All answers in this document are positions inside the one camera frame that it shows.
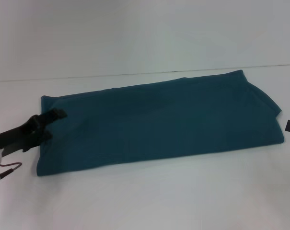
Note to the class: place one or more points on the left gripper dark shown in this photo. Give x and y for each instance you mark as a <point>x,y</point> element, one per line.
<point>20,136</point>

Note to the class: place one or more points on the teal T-shirt with FREE print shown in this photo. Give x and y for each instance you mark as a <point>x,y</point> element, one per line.
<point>159,124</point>

